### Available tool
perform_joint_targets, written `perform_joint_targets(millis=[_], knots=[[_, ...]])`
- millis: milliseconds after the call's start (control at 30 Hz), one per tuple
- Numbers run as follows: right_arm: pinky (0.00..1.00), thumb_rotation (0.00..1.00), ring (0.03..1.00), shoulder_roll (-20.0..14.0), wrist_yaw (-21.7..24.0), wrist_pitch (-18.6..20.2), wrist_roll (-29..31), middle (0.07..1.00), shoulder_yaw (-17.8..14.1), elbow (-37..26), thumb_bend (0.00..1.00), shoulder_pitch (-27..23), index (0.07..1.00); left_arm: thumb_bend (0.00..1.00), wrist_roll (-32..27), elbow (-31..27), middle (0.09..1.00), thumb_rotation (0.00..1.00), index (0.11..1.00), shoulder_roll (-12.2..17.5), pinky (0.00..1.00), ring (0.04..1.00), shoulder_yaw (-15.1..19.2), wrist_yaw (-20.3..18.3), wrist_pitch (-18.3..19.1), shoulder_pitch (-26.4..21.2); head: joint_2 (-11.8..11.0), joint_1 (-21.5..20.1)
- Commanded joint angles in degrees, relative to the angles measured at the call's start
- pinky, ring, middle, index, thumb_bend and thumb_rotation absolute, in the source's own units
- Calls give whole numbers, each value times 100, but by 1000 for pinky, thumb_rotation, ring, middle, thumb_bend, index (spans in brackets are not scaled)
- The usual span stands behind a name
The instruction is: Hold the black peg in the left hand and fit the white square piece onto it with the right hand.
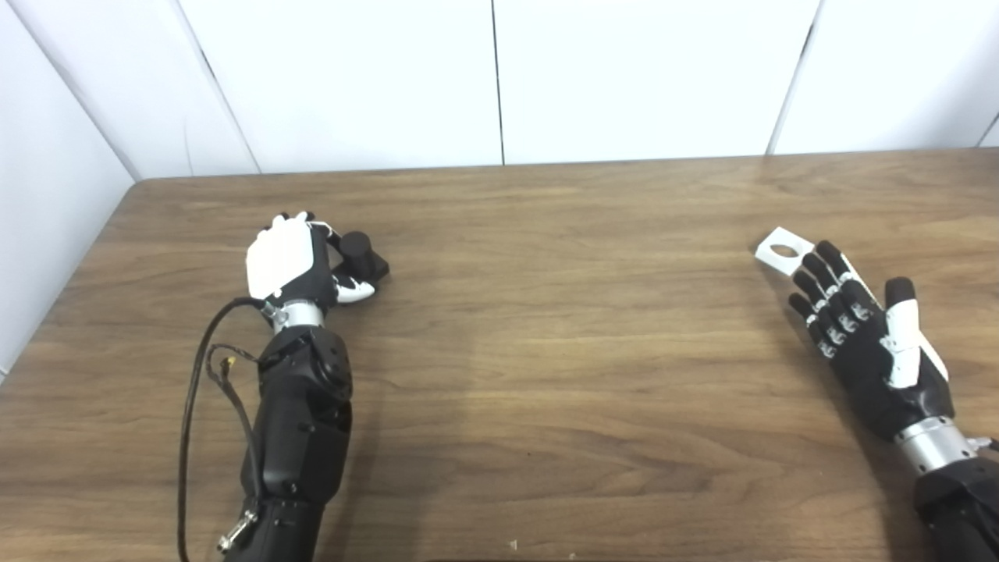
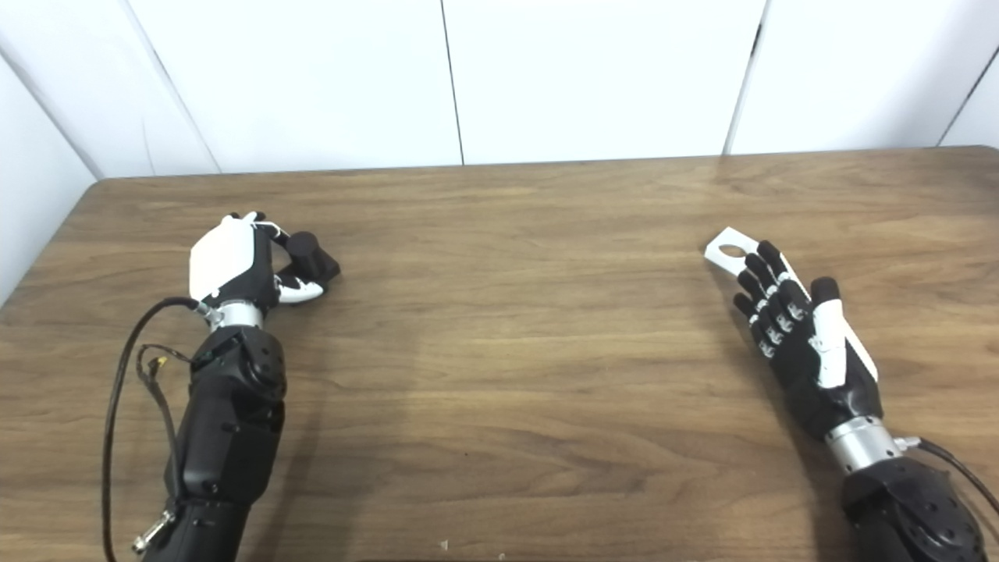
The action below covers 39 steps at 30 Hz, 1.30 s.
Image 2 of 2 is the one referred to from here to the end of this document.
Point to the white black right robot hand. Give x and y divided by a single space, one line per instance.
812 390

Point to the black peg block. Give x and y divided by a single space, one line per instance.
308 250

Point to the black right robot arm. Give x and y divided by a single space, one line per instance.
909 515

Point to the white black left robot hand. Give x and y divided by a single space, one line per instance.
222 261

